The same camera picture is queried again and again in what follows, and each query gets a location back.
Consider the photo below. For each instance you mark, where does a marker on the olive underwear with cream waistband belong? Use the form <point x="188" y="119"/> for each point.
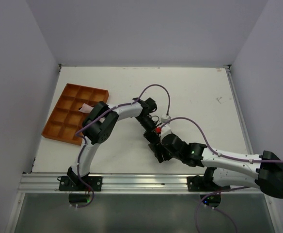
<point x="154" y="149"/>

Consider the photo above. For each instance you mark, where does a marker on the aluminium frame rail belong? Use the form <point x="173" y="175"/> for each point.
<point x="48" y="183"/>

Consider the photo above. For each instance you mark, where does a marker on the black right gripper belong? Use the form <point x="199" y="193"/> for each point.
<point x="165" y="157"/>

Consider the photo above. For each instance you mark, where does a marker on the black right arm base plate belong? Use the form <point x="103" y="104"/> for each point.
<point x="198" y="184"/>

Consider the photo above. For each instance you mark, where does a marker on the pink rolled underwear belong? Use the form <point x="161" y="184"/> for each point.
<point x="85" y="108"/>

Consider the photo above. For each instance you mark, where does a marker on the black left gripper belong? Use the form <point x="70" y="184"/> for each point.
<point x="150" y="135"/>

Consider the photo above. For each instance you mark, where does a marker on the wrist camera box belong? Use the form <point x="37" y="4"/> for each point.
<point x="163" y="131"/>
<point x="165" y="118"/>

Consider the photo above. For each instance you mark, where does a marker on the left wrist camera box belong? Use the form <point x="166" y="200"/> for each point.
<point x="165" y="118"/>

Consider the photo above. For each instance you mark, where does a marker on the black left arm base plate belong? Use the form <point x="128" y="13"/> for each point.
<point x="95" y="182"/>

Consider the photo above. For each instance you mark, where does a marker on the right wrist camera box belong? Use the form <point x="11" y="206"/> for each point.
<point x="163" y="131"/>

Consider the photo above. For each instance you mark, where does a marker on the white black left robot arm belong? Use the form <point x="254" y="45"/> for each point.
<point x="97" y="128"/>

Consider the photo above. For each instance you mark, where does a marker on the orange wooden compartment tray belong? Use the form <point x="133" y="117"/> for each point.
<point x="66" y="119"/>

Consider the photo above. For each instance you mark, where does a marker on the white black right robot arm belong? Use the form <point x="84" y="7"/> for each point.
<point x="264" y="172"/>

